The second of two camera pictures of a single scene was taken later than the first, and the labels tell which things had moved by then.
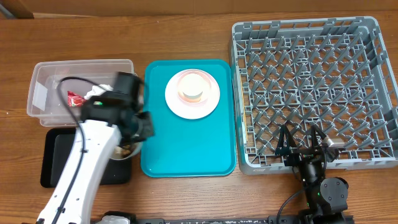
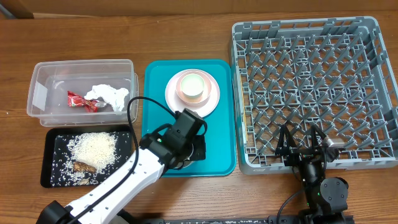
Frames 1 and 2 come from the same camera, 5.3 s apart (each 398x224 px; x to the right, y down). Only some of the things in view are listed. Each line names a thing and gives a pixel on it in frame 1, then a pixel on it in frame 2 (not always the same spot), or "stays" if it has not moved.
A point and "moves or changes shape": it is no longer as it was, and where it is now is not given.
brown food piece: [122, 152] moves or changes shape
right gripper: [297, 154] stays
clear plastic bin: [58, 88] stays
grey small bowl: [125, 151] → [186, 163]
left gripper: [147, 127] → [200, 150]
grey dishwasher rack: [335, 74] stays
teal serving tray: [183, 147] stays
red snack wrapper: [74, 99] stays
